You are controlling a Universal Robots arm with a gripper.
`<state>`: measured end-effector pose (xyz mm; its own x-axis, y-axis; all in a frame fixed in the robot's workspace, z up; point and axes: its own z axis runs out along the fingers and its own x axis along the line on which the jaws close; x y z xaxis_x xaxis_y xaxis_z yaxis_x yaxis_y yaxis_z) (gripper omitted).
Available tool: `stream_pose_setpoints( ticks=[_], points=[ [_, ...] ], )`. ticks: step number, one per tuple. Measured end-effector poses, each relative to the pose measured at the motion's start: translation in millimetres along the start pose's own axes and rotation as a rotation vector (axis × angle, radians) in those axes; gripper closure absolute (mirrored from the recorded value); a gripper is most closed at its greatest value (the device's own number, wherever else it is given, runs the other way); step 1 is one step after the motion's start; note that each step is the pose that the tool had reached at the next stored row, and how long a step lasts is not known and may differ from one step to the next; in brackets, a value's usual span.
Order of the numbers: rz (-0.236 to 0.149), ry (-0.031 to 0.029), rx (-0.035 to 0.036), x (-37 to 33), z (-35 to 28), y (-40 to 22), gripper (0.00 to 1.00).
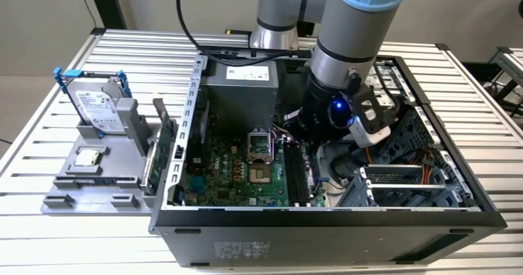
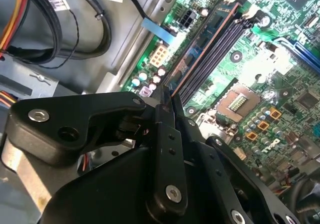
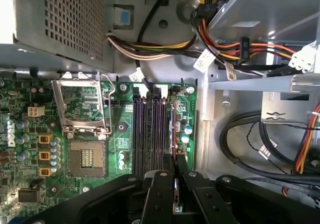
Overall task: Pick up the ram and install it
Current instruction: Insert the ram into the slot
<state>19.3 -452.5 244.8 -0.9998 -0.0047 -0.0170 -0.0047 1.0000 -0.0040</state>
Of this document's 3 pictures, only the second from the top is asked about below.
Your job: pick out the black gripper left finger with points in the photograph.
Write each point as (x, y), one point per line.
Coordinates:
(75, 124)

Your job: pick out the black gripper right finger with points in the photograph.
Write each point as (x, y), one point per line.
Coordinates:
(212, 164)

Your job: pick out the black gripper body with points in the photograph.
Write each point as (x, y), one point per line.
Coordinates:
(112, 196)

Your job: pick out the blue RAM stick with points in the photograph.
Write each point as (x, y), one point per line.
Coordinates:
(200, 47)

